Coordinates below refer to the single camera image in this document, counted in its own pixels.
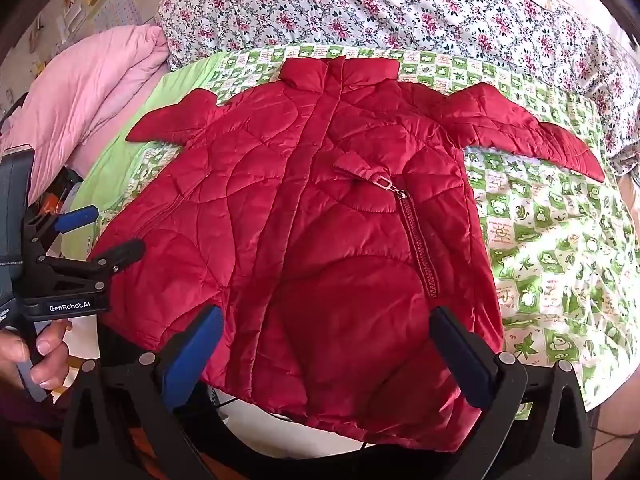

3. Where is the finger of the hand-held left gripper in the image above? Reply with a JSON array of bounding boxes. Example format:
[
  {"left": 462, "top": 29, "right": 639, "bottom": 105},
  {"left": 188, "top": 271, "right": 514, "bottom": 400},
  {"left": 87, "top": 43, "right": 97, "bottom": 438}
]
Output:
[
  {"left": 42, "top": 238, "right": 146, "bottom": 291},
  {"left": 54, "top": 205, "right": 99, "bottom": 234}
]

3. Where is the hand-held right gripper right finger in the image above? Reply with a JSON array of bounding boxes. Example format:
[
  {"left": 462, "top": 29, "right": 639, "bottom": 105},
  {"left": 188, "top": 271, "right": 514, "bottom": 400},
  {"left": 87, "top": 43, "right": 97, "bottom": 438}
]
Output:
[{"left": 430, "top": 306, "right": 593, "bottom": 480}]

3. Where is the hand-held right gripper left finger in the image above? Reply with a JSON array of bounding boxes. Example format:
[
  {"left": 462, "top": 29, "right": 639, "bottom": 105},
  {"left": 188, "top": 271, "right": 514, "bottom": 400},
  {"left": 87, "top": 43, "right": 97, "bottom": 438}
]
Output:
[{"left": 61, "top": 304, "right": 224, "bottom": 480}]

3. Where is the red quilted jacket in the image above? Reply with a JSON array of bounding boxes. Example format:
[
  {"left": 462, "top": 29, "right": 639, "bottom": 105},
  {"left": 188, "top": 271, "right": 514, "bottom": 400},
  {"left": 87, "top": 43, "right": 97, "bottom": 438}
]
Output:
[{"left": 91, "top": 55, "right": 606, "bottom": 453}]

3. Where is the person's left hand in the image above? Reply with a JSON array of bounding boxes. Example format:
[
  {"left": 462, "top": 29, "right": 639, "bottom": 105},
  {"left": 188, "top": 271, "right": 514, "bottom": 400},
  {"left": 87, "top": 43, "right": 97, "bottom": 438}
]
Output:
[{"left": 0, "top": 319, "right": 73, "bottom": 390}]

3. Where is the pink quilt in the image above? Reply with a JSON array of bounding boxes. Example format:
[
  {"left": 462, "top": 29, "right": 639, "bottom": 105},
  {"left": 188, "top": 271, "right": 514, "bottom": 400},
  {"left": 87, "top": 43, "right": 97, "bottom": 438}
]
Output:
[{"left": 0, "top": 24, "right": 171, "bottom": 173}]

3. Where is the green checked printed blanket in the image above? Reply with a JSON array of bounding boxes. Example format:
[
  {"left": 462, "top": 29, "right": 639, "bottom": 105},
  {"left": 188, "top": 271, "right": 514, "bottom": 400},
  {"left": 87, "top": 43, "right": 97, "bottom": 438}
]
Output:
[{"left": 62, "top": 44, "right": 637, "bottom": 411}]

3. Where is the floral quilt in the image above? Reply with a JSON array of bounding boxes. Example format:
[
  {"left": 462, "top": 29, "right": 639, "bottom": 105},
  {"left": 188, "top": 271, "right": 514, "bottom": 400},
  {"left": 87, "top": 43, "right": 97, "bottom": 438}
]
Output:
[{"left": 155, "top": 0, "right": 640, "bottom": 171}]

